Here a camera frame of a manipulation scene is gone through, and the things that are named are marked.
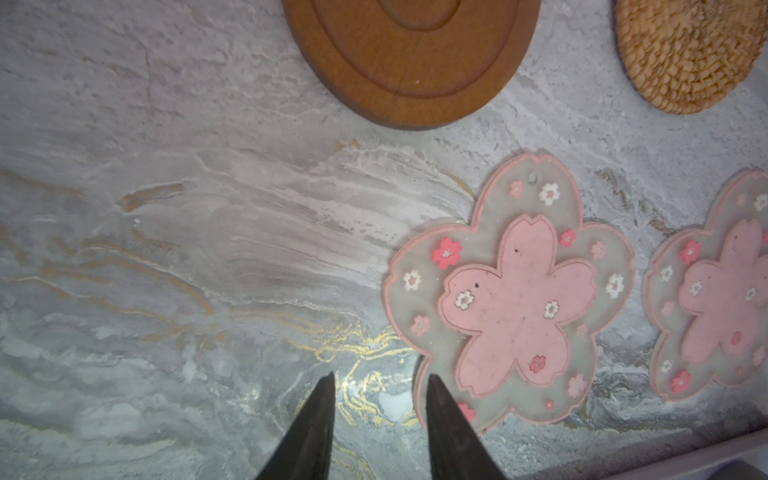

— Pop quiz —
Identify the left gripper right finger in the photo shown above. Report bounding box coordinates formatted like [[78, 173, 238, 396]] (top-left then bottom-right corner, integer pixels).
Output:
[[426, 374, 505, 480]]

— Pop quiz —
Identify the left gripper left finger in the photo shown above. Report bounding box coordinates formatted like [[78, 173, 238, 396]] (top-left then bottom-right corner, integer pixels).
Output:
[[256, 373, 336, 480]]

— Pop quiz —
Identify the pink flower coaster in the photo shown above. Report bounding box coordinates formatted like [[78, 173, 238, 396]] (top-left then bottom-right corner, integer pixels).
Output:
[[642, 169, 767, 401], [382, 153, 636, 433]]

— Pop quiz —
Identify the brown wooden coaster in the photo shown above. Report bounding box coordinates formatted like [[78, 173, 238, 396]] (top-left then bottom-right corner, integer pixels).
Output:
[[283, 0, 540, 130]]

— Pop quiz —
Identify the woven rattan coaster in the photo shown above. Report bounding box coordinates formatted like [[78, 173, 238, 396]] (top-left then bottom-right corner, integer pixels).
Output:
[[614, 0, 767, 114]]

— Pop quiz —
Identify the lavender silicone tray mat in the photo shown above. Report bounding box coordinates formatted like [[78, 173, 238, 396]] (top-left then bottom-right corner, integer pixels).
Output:
[[599, 428, 767, 479]]

